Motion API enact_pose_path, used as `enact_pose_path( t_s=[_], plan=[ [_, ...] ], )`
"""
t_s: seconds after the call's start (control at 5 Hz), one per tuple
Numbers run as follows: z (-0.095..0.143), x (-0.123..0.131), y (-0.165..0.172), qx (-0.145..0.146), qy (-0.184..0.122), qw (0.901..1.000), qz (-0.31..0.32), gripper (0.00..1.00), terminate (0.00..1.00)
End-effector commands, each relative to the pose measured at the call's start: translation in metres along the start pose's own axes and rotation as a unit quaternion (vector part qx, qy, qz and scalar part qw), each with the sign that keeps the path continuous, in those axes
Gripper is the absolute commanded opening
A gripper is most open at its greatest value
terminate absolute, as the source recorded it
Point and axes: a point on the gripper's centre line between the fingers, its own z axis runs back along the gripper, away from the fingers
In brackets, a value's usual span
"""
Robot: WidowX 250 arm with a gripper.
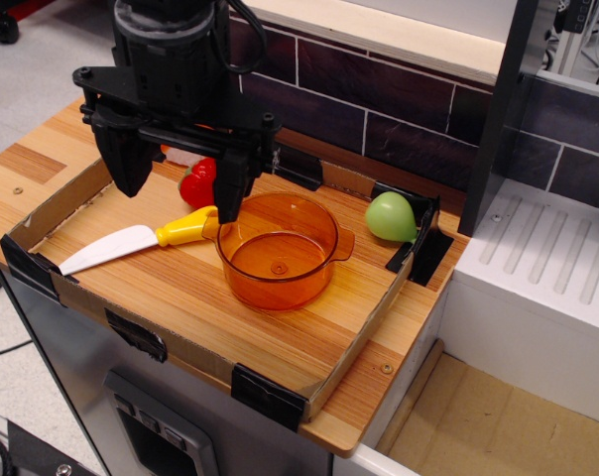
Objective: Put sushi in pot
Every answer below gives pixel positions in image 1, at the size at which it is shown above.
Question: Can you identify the cardboard fence with black tape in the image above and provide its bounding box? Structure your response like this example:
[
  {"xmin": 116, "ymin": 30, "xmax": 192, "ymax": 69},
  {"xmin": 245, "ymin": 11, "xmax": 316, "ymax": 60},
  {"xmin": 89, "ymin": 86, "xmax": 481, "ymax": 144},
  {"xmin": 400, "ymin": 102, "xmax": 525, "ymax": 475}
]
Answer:
[{"xmin": 0, "ymin": 144, "xmax": 465, "ymax": 452}]

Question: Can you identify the orange transparent plastic pot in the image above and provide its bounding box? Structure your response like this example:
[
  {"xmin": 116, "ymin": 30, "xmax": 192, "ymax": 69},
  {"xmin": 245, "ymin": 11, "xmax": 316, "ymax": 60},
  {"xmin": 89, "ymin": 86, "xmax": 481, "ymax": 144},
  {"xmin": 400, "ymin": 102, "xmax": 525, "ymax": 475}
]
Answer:
[{"xmin": 202, "ymin": 192, "xmax": 355, "ymax": 311}]

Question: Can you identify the black wheel caster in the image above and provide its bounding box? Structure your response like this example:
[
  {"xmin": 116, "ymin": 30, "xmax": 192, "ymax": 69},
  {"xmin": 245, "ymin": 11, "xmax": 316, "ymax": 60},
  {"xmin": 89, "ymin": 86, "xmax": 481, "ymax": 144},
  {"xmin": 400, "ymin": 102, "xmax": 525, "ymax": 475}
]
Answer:
[{"xmin": 0, "ymin": 12, "xmax": 20, "ymax": 45}]

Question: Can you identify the white toy sink drainboard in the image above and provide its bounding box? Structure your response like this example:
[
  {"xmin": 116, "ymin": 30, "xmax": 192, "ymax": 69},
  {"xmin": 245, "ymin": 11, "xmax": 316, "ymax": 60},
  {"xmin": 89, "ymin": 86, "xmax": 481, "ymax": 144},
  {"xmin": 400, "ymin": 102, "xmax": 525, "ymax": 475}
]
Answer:
[{"xmin": 439, "ymin": 180, "xmax": 599, "ymax": 420}]

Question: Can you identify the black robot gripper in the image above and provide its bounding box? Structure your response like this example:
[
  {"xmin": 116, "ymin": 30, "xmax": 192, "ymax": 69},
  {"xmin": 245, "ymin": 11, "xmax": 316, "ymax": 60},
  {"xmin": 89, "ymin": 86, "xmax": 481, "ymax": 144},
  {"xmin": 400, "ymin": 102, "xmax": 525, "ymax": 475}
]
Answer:
[{"xmin": 71, "ymin": 0, "xmax": 283, "ymax": 225}]

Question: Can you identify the green toy pear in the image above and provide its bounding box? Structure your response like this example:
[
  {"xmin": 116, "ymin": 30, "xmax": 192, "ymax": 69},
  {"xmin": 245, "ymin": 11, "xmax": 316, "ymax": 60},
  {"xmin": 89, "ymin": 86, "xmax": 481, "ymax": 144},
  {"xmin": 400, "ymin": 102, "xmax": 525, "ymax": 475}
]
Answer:
[{"xmin": 365, "ymin": 191, "xmax": 418, "ymax": 243}]

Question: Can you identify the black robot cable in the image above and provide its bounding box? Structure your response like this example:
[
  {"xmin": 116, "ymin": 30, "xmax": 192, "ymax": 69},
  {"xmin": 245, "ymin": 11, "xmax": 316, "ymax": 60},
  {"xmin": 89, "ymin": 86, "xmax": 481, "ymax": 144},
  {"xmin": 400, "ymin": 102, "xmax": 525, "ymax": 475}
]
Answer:
[{"xmin": 214, "ymin": 0, "xmax": 269, "ymax": 76}]

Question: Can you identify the yellow handled toy knife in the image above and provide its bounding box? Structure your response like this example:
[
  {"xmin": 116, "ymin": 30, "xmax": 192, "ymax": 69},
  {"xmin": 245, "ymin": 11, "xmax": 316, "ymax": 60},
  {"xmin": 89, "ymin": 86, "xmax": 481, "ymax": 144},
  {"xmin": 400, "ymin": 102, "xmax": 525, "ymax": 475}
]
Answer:
[{"xmin": 59, "ymin": 206, "xmax": 217, "ymax": 276}]

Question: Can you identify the dark grey vertical post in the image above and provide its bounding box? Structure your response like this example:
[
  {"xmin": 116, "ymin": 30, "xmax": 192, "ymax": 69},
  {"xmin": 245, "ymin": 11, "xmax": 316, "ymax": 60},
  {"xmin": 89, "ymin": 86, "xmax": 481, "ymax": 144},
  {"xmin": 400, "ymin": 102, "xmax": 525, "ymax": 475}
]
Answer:
[{"xmin": 458, "ymin": 1, "xmax": 550, "ymax": 236}]

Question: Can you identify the red toy strawberry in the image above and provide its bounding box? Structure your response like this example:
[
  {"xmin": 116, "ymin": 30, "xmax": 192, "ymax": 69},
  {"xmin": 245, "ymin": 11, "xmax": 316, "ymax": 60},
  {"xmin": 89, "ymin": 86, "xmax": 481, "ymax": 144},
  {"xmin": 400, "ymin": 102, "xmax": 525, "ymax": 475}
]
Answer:
[{"xmin": 179, "ymin": 158, "xmax": 216, "ymax": 209}]

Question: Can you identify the salmon sushi toy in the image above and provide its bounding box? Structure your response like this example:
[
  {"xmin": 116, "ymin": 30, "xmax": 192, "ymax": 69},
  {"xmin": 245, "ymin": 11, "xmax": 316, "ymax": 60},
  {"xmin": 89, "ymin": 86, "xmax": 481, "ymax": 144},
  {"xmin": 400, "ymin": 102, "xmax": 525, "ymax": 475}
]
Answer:
[{"xmin": 161, "ymin": 145, "xmax": 205, "ymax": 168}]

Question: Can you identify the silver toy oven front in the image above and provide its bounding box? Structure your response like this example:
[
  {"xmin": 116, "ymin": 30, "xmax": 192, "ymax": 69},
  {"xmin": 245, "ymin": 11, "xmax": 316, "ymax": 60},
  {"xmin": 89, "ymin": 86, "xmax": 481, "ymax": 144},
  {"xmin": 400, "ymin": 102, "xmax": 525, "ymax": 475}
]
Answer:
[{"xmin": 1, "ymin": 273, "xmax": 333, "ymax": 475}]

